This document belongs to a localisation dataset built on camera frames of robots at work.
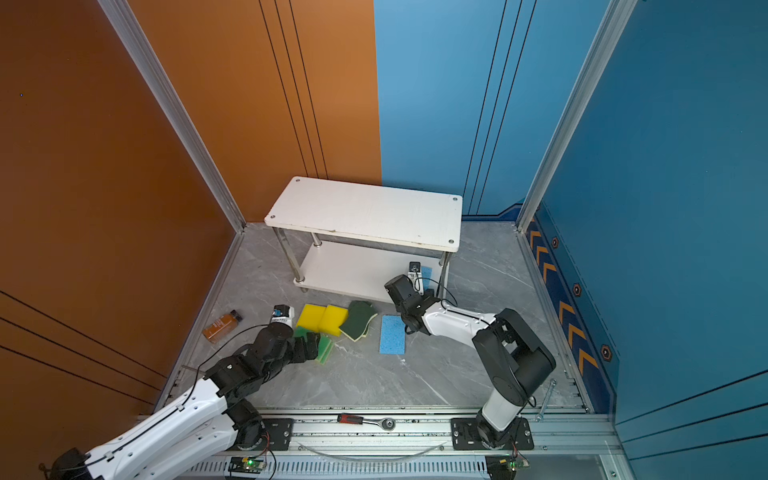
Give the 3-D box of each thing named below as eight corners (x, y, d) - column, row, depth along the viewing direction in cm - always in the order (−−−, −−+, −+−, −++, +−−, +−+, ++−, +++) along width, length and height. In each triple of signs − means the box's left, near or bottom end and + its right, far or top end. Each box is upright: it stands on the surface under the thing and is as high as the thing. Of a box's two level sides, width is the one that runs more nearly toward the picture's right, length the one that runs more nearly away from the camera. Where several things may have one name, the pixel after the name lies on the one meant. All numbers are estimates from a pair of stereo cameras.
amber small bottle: (207, 337, 92) (200, 331, 89) (240, 315, 97) (234, 308, 94) (213, 345, 91) (206, 339, 87) (245, 322, 96) (240, 315, 92)
